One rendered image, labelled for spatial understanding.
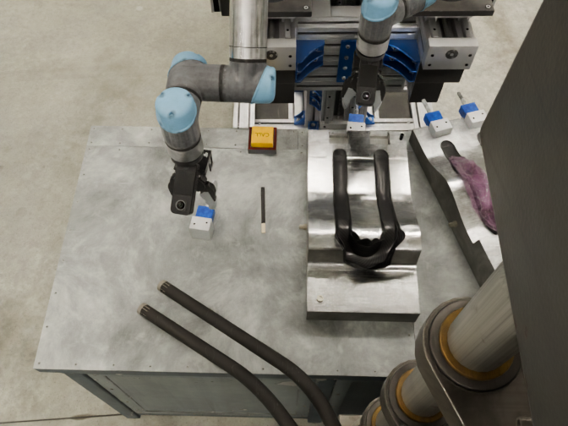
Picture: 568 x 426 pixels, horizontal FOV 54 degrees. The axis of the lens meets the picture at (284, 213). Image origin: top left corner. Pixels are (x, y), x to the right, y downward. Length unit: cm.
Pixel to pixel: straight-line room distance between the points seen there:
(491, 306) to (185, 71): 84
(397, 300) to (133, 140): 86
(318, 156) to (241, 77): 42
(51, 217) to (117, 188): 103
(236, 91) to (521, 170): 88
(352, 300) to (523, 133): 104
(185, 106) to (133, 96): 180
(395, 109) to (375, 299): 131
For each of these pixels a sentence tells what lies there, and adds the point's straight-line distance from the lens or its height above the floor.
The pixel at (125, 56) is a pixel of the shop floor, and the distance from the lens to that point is 307.
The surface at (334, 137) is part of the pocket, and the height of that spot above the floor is 87.
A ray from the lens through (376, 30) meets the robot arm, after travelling 132.
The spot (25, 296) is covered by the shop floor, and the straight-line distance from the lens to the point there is 246.
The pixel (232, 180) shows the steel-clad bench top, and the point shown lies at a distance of 154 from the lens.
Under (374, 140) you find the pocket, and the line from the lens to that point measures 155.
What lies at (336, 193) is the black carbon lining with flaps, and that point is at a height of 88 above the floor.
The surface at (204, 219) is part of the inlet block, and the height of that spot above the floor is 85.
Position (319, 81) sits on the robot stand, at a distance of 186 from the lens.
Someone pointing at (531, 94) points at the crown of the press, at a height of 188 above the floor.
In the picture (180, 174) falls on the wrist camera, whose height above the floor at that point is 109.
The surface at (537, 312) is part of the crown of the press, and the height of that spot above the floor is 184.
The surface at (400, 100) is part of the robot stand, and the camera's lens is 254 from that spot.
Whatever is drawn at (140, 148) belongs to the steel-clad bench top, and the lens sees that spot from 165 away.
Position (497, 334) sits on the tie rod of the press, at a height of 165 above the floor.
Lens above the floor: 209
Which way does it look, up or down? 61 degrees down
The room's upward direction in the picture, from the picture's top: straight up
